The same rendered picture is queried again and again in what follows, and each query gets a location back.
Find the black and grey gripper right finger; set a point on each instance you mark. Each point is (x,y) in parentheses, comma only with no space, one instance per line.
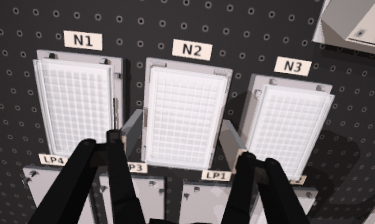
(280,203)

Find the light grey button panel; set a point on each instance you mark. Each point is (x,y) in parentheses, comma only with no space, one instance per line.
(351,23)

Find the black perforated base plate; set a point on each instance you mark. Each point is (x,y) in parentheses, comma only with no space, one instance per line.
(246,36)

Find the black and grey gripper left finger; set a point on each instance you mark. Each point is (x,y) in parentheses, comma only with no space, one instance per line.
(65,199)

